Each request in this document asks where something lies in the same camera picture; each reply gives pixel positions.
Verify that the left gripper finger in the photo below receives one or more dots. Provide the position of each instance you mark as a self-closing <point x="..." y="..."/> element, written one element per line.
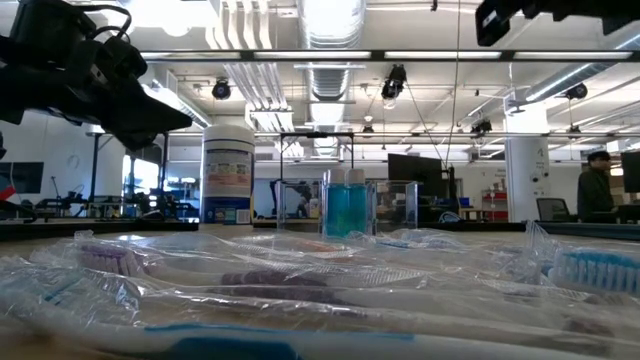
<point x="140" y="137"/>
<point x="145" y="110"/>

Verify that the orange white toothbrush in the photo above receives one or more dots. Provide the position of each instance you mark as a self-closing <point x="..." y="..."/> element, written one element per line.
<point x="320" y="246"/>

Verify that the blue white toothbrush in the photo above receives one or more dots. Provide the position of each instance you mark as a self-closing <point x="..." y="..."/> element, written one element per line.
<point x="225" y="346"/>
<point x="395" y="243"/>
<point x="595" y="270"/>
<point x="450" y="239"/>

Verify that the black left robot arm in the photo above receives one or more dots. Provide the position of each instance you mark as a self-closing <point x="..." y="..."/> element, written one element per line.
<point x="45" y="30"/>

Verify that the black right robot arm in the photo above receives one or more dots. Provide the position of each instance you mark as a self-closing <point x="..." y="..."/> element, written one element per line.
<point x="620" y="15"/>

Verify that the white wipes canister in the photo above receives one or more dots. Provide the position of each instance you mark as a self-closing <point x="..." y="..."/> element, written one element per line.
<point x="227" y="175"/>

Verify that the white ceiling conduit bundle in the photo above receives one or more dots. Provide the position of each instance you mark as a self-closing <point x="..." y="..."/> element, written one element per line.
<point x="260" y="85"/>

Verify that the purple white wrapped toothbrush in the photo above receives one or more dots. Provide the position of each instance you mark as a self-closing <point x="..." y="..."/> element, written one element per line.
<point x="112" y="257"/>
<point x="280" y="294"/>

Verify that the white building column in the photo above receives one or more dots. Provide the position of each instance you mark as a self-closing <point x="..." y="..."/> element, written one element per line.
<point x="527" y="165"/>

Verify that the black computer monitor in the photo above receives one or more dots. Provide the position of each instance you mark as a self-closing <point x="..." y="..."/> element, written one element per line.
<point x="415" y="172"/>
<point x="631" y="172"/>

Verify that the red shelf unit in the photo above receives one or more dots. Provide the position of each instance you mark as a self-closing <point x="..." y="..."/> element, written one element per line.
<point x="495" y="197"/>

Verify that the person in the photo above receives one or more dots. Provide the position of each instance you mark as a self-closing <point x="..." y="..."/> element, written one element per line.
<point x="595" y="190"/>

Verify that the black office chair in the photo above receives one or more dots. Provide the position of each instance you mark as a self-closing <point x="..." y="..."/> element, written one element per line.
<point x="552" y="210"/>

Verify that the clear acrylic organizer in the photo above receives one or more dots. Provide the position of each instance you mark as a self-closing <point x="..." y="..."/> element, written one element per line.
<point x="395" y="205"/>

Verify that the black overhead frame beam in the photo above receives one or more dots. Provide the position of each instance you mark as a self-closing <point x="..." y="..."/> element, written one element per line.
<point x="507" y="55"/>

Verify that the black metal stand frame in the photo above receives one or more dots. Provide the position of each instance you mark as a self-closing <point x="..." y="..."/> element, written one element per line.
<point x="95" y="165"/>
<point x="300" y="134"/>

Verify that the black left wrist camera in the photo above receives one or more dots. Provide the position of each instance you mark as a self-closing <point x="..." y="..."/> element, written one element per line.
<point x="125" y="57"/>

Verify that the black ceiling-mounted camera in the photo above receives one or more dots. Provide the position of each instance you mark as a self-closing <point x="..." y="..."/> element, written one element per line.
<point x="577" y="91"/>
<point x="221" y="89"/>
<point x="481" y="125"/>

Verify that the silver round ventilation duct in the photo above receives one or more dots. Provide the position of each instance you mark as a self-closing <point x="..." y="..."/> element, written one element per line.
<point x="555" y="82"/>
<point x="330" y="82"/>

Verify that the dark wall screen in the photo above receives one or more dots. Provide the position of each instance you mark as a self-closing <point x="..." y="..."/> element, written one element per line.
<point x="22" y="177"/>

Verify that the black aluminium table frame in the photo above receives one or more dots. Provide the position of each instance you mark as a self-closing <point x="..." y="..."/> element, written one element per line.
<point x="75" y="227"/>

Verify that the black overhead rig camera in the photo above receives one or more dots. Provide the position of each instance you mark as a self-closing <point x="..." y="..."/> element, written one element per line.
<point x="395" y="80"/>

